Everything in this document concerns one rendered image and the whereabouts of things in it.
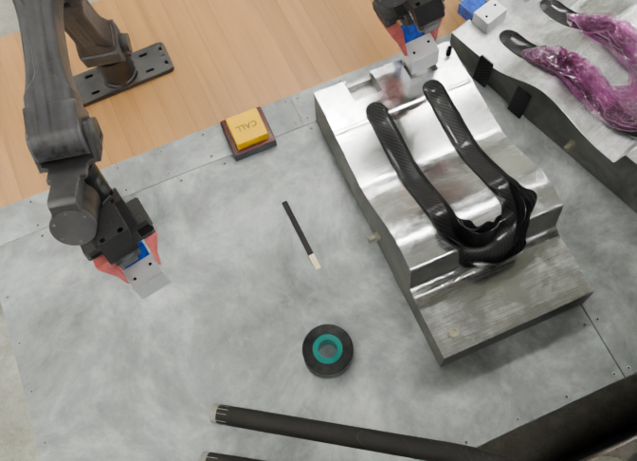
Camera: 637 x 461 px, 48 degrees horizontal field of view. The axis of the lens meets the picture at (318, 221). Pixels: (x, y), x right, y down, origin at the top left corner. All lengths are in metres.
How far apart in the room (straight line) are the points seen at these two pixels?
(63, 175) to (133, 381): 0.40
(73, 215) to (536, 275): 0.70
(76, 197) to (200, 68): 0.59
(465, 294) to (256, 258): 0.36
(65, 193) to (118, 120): 0.51
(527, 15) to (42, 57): 0.87
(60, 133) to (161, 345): 0.43
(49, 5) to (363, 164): 0.53
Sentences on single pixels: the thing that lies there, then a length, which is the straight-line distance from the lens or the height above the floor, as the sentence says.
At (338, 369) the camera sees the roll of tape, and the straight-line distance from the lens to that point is 1.14.
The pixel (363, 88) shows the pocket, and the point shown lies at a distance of 1.31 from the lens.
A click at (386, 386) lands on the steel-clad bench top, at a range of 1.17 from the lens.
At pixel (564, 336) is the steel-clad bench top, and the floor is 0.80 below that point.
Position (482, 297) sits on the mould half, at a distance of 1.16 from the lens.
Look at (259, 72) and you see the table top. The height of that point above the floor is 0.80.
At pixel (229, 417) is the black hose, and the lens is 1.14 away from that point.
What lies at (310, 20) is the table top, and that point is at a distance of 1.48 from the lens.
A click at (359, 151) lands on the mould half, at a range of 1.22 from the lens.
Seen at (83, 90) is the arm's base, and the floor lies 0.81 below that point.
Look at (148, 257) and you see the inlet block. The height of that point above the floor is 0.95.
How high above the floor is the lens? 1.95
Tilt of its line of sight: 67 degrees down
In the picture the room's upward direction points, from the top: 7 degrees counter-clockwise
